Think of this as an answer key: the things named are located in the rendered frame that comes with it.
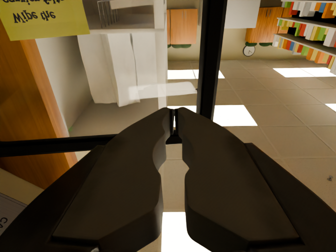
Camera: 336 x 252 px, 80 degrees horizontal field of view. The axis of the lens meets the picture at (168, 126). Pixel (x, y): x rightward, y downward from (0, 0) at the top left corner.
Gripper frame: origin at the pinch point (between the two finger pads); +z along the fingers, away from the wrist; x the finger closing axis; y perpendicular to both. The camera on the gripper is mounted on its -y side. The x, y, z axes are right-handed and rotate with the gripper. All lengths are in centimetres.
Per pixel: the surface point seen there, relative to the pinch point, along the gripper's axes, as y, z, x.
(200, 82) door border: 2.8, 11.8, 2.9
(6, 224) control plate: 16.7, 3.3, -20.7
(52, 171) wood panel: 19.2, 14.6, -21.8
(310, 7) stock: 17, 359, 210
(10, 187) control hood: 15.0, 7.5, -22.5
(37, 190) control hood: 17.3, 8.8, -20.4
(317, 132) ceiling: 141, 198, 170
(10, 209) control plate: 16.2, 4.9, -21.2
